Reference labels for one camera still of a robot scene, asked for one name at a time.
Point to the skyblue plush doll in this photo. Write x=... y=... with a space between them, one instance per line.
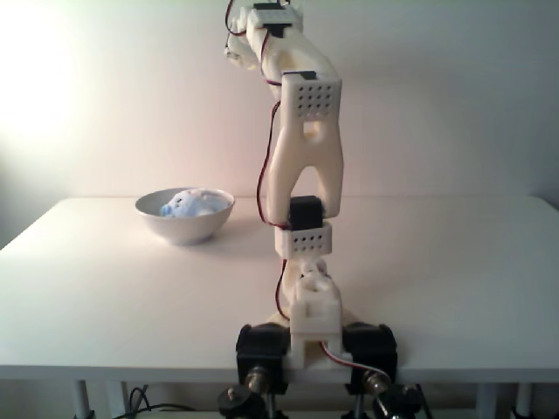
x=192 y=205

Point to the white ceramic bowl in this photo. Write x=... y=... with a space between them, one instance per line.
x=188 y=231

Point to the black table clamp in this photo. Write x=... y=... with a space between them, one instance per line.
x=260 y=345
x=371 y=342

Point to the white table leg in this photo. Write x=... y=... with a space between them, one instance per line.
x=83 y=397
x=522 y=401
x=487 y=401
x=116 y=399

